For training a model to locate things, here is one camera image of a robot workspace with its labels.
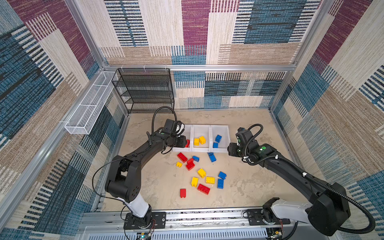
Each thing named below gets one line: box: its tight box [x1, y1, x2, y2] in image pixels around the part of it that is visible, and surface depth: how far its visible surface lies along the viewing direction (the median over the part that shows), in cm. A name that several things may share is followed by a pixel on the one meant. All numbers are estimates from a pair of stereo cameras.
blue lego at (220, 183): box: [217, 178, 224, 189], surface depth 85 cm
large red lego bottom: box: [197, 183, 211, 196], surface depth 84 cm
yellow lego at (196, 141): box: [194, 138, 200, 146], surface depth 100 cm
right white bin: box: [210, 125, 231, 153], surface depth 103 cm
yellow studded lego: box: [205, 176, 216, 184], surface depth 87 cm
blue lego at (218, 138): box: [215, 134, 223, 143], surface depth 103 cm
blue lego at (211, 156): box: [207, 152, 217, 163], surface depth 96 cm
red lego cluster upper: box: [186, 158, 195, 171], surface depth 92 cm
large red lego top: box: [177, 152, 188, 163], surface depth 95 cm
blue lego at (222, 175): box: [218, 171, 227, 180], surface depth 89 cm
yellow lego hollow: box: [199, 136, 207, 145], surface depth 101 cm
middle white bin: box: [191, 124, 211, 152], surface depth 101 cm
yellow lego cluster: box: [197, 168, 207, 179], surface depth 89 cm
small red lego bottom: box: [180, 188, 187, 198], surface depth 83 cm
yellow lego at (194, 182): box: [191, 177, 199, 188], surface depth 85 cm
